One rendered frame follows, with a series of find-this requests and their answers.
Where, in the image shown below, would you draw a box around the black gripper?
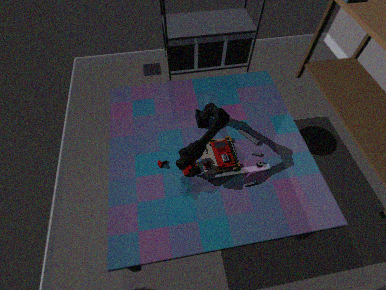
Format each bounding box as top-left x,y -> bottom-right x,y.
179,147 -> 201,177

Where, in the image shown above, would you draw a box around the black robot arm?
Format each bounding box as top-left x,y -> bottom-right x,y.
176,103 -> 230,171

